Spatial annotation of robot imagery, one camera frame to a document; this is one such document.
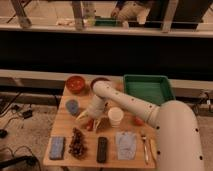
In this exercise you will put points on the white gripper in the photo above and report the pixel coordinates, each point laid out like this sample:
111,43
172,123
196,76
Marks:
92,113

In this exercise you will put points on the red pepper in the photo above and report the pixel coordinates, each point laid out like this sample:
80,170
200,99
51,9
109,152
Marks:
89,125

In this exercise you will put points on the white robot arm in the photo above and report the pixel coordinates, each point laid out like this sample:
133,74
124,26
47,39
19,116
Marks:
177,133

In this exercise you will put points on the blue grey cup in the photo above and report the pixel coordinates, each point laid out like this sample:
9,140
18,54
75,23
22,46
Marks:
72,107

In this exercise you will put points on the white paper cup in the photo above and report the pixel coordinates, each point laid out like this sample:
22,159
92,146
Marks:
115,115

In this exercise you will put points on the black remote control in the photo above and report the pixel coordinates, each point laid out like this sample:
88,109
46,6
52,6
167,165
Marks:
102,149

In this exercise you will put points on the bunch of dark grapes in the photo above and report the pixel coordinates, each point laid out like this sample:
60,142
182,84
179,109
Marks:
77,146

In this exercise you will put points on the red bowl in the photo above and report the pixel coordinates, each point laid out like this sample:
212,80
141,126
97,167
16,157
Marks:
75,84

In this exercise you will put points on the dark brown bowl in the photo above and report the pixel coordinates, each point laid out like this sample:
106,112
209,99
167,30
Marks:
97,79

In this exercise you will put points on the light blue cloth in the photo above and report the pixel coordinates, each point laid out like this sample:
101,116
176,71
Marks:
126,145

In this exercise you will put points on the blue sponge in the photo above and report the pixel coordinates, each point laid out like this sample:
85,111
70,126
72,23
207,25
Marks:
57,148

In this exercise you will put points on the red apple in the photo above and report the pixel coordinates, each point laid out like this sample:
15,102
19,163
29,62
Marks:
138,121

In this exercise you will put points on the metal fork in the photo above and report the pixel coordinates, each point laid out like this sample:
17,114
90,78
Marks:
144,138

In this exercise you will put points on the yellow banana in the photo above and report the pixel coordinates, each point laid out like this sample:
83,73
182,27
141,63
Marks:
153,149

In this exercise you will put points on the green plastic tray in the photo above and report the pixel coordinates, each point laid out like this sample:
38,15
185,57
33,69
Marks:
152,88

